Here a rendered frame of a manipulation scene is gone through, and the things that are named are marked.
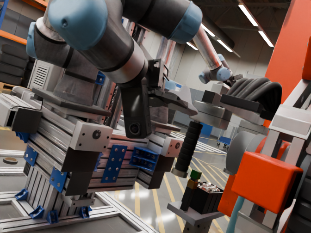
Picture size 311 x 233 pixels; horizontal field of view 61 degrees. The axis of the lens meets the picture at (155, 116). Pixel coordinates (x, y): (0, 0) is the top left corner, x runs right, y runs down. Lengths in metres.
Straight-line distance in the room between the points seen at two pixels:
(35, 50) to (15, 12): 10.58
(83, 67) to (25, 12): 10.74
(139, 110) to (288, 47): 0.96
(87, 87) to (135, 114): 0.54
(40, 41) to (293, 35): 1.03
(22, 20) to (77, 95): 10.70
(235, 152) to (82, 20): 0.55
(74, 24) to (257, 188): 0.34
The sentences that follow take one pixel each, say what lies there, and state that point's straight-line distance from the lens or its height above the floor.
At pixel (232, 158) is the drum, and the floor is 0.83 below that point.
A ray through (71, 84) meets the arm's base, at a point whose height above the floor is 0.88.
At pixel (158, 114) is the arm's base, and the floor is 0.86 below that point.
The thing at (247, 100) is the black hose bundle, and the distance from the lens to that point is 0.60.
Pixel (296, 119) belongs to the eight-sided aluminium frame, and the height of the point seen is 0.96.
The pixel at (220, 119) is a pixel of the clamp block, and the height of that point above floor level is 0.92.
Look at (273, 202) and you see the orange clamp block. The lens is 0.43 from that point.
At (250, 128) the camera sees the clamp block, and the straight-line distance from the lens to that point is 0.97.
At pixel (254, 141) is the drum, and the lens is 0.76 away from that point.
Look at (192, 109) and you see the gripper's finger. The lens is 0.56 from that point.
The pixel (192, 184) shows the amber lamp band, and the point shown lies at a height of 0.59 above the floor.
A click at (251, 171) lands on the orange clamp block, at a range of 0.44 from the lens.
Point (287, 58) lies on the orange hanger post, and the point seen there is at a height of 1.27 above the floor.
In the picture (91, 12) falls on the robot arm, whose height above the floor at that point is 0.99.
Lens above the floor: 0.91
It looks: 3 degrees down
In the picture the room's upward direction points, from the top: 18 degrees clockwise
